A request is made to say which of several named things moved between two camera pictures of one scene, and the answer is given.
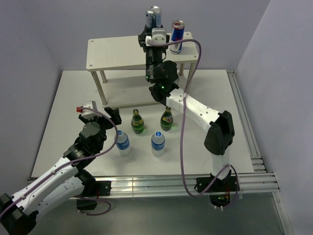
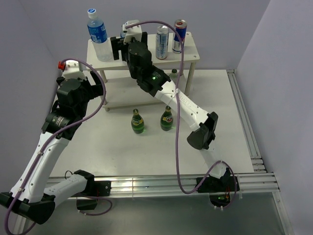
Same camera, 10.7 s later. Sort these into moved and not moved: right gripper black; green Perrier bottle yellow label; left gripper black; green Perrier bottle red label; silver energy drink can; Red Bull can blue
Moved: left gripper black; right gripper black; silver energy drink can
Not moved: green Perrier bottle red label; Red Bull can blue; green Perrier bottle yellow label
